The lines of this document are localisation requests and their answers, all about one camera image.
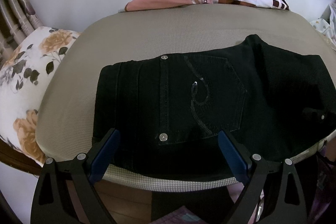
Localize black pants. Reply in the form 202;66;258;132
92;33;336;224

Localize purple printed cloth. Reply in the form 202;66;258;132
151;138;335;223

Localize floral white pillow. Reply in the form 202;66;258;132
0;27;80;165

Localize white dotted bedding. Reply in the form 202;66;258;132
310;2;335;50

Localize brown wooden bed frame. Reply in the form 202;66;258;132
1;141;151;223

